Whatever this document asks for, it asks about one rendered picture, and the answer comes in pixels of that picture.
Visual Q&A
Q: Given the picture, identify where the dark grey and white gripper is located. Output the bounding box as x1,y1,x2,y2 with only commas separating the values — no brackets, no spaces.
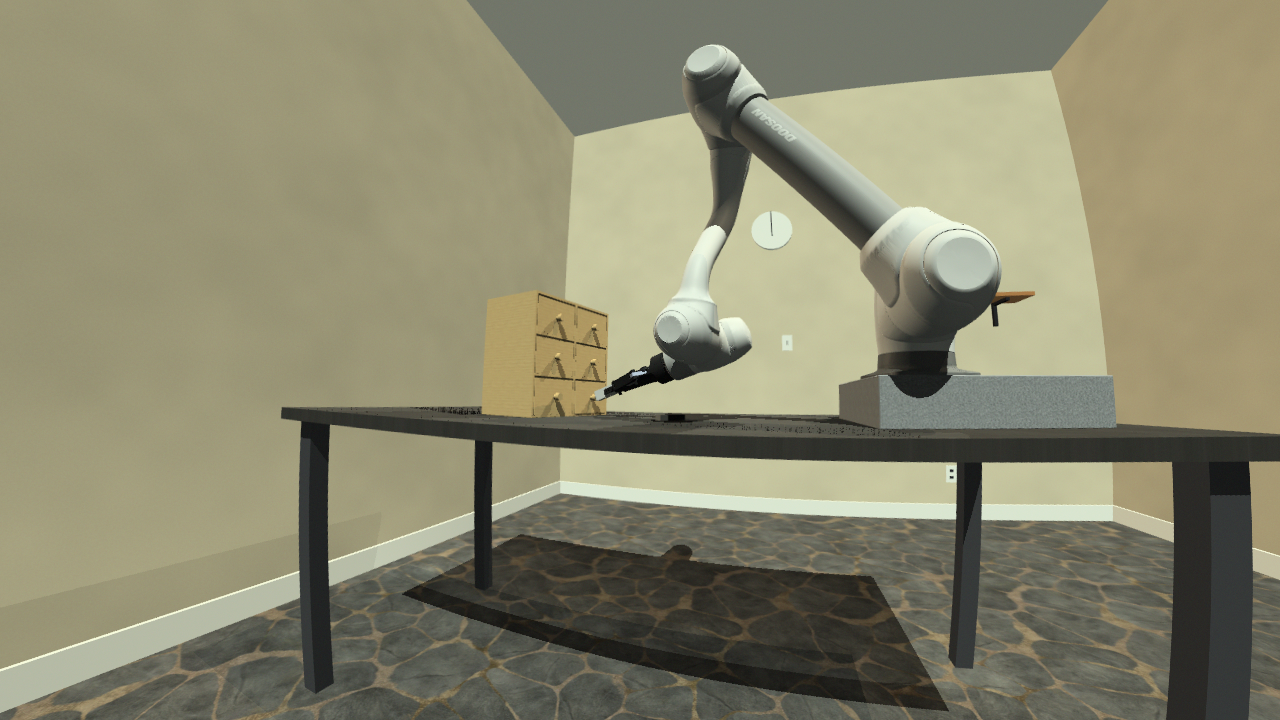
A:
594,352,675,401

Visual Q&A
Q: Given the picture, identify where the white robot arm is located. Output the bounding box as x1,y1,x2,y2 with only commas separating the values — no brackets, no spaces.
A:
653,45,1002,380

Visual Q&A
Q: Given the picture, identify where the tan wooden chest of drawers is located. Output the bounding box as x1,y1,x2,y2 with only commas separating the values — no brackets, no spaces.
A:
483,290,609,418

